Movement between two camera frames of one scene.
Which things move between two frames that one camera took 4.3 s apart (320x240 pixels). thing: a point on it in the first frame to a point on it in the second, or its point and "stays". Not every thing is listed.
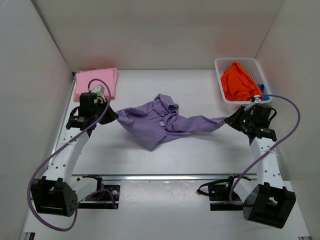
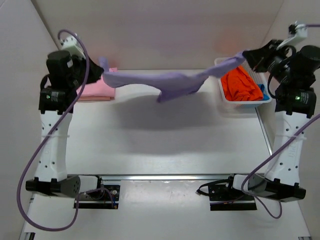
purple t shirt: [154, 122] to [167, 86]
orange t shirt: [237, 85] stays
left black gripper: [108, 113] to [92, 74]
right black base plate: [219, 199] stays
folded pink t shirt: [85, 80] stays
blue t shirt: [262, 87] stays
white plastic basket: [251, 65] stays
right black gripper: [235, 120] to [256, 58]
